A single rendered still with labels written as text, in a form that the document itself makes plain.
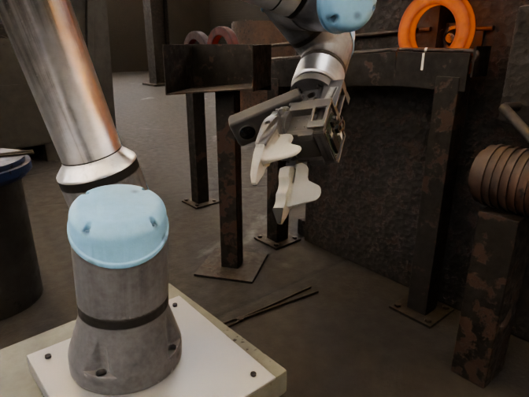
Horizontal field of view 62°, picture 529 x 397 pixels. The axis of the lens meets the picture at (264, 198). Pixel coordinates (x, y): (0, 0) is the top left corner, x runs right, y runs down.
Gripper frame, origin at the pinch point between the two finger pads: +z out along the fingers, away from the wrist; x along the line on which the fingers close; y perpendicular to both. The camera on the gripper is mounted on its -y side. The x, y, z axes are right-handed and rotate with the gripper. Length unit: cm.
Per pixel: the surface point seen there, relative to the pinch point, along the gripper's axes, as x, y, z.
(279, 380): 19.3, -0.9, 16.7
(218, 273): 71, -57, -24
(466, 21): 24, 20, -68
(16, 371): 5.0, -33.1, 25.9
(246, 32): 126, -162, -276
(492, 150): 33, 25, -37
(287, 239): 92, -47, -52
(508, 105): 32, 28, -48
